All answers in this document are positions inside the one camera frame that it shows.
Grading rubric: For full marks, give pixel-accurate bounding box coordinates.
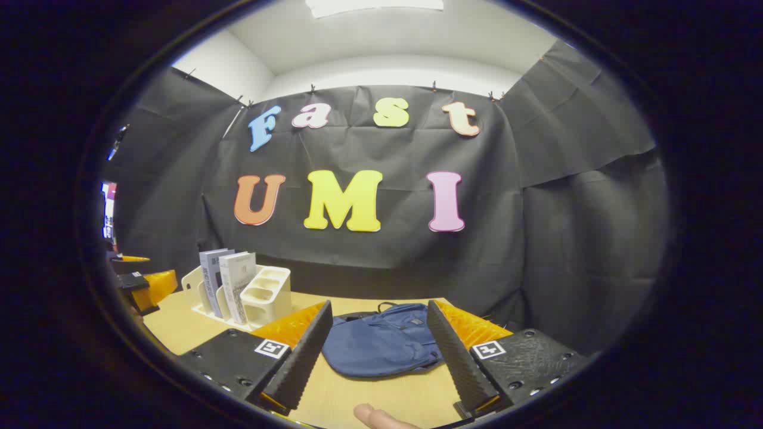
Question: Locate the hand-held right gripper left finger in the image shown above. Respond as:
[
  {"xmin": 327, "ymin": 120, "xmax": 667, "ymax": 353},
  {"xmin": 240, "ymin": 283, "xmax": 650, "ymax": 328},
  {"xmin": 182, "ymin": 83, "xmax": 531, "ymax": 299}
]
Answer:
[{"xmin": 178, "ymin": 300, "xmax": 334, "ymax": 416}]

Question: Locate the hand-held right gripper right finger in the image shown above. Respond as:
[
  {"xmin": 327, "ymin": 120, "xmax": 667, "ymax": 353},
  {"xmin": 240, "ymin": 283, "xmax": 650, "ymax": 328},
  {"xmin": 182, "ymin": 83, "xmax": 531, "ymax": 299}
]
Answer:
[{"xmin": 426, "ymin": 299, "xmax": 591, "ymax": 419}]

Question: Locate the grey-blue cover book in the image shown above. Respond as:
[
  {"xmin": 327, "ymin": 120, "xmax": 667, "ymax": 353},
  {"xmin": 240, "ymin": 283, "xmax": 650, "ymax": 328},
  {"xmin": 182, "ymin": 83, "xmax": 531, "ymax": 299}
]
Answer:
[{"xmin": 199, "ymin": 248, "xmax": 236, "ymax": 319}]

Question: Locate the white plastic bookshelf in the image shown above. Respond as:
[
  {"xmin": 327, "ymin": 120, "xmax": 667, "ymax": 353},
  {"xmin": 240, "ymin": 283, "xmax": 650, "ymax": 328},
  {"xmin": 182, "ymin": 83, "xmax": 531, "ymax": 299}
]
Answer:
[{"xmin": 181, "ymin": 264, "xmax": 293, "ymax": 331}]

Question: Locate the blue schoolbag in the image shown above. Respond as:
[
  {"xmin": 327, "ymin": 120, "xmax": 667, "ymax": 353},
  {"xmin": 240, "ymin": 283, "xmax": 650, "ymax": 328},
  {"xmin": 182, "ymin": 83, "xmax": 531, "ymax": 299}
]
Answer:
[{"xmin": 321, "ymin": 301, "xmax": 446, "ymax": 380}]

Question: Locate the white cover book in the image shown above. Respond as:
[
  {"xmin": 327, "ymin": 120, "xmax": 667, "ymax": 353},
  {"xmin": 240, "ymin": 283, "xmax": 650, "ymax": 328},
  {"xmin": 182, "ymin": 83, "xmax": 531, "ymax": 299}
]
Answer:
[{"xmin": 219, "ymin": 251, "xmax": 258, "ymax": 325}]

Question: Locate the bright colourful sign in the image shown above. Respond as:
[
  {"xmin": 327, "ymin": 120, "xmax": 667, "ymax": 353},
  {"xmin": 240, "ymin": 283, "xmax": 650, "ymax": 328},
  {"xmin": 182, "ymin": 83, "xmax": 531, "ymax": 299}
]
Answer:
[{"xmin": 101, "ymin": 182, "xmax": 118, "ymax": 239}]

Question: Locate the black backdrop cloth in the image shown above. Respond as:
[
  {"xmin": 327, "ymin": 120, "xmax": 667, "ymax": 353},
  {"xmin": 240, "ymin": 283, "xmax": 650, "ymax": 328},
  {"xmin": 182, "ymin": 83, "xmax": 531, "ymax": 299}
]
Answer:
[{"xmin": 98, "ymin": 39, "xmax": 671, "ymax": 358}]

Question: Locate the thin white rod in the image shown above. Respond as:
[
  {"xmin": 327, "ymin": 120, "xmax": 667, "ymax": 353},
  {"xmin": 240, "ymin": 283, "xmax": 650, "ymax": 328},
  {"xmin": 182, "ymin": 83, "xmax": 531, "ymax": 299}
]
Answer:
[{"xmin": 222, "ymin": 103, "xmax": 246, "ymax": 139}]

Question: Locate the ceiling light panel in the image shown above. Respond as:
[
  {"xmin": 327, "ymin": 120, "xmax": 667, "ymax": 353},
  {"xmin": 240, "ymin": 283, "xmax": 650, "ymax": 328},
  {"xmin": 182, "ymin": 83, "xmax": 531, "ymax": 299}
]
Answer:
[{"xmin": 305, "ymin": 0, "xmax": 445, "ymax": 18}]

